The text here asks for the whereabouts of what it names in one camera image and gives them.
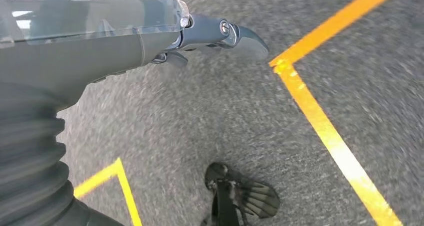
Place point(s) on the yellow floor tape square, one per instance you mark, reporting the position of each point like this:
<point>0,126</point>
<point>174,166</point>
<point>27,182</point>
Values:
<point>318,118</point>
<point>124,188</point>

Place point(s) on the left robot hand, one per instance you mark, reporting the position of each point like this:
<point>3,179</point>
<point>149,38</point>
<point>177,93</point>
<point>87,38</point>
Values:
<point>82,35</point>

